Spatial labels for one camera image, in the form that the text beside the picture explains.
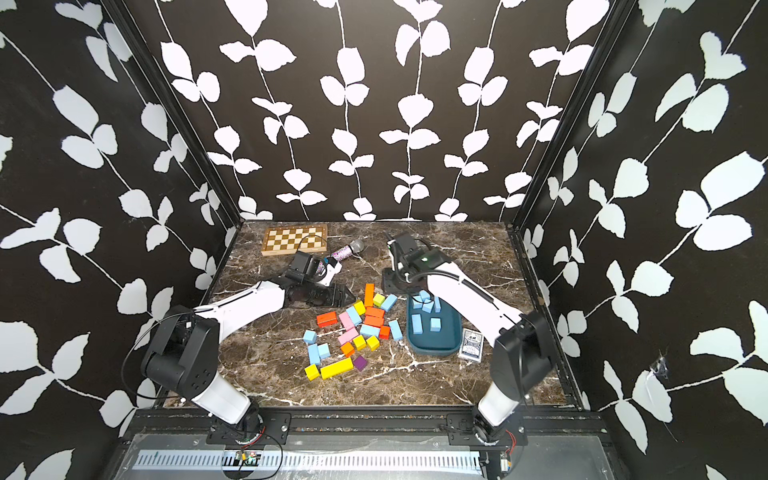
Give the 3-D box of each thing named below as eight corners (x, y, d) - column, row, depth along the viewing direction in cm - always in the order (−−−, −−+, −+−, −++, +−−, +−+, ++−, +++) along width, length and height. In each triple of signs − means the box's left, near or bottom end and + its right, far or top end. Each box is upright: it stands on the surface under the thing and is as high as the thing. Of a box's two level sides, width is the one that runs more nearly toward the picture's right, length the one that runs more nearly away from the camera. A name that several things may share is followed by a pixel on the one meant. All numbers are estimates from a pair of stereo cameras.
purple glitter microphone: (339, 266, 109) (338, 259, 106) (334, 260, 111) (332, 253, 108) (365, 250, 114) (364, 243, 111) (359, 244, 116) (358, 237, 113)
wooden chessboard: (263, 256, 111) (260, 251, 109) (268, 232, 119) (265, 227, 117) (327, 250, 113) (325, 246, 111) (327, 227, 121) (326, 222, 119)
